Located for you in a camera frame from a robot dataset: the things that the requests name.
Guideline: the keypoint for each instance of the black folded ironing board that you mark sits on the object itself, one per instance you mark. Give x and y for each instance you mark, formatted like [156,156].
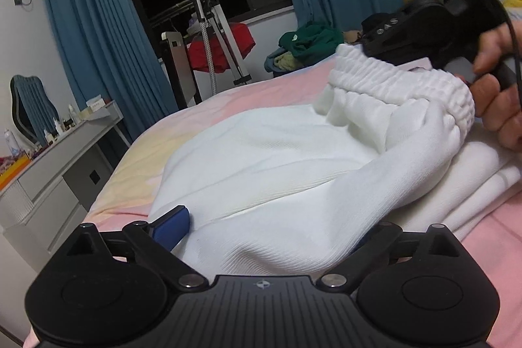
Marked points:
[181,66]

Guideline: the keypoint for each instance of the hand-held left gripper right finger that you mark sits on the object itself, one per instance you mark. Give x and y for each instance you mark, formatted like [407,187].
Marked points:
[383,238]

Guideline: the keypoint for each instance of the white spray bottle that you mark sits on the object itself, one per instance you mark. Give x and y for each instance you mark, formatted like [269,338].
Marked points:
[12,144]

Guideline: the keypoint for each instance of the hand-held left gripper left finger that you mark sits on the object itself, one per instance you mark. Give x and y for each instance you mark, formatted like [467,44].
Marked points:
[173,227]

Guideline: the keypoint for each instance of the person's right hand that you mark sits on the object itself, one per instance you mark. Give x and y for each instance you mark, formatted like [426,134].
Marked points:
[495,107]

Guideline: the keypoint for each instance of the bed with pastel sheet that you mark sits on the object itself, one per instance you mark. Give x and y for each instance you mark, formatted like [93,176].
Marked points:
[142,168]

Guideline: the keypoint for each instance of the garment steamer stand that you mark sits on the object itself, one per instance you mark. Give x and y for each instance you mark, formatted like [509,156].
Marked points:
[206,34]

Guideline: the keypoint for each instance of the yellow-green cloth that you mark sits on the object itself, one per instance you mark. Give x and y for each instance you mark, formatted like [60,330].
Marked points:
[287,62]

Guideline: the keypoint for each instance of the white pants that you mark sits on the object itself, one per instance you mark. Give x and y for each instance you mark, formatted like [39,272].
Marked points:
[285,176]

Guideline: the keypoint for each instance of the white vanity desk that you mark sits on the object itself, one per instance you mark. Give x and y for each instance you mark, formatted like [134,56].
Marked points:
[49,185]

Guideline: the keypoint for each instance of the orange tray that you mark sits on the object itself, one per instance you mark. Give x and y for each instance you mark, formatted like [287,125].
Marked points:
[14,172]

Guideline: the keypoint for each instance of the wavy vanity mirror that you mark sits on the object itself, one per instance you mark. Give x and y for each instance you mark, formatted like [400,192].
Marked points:
[30,107]

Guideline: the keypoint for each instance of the tissue box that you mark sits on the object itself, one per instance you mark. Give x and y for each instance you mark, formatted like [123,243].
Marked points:
[96,105]

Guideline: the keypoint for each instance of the green garment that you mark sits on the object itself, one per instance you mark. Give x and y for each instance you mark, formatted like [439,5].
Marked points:
[314,40]

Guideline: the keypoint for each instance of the red cloth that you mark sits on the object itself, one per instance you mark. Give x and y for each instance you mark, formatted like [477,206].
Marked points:
[240,40]

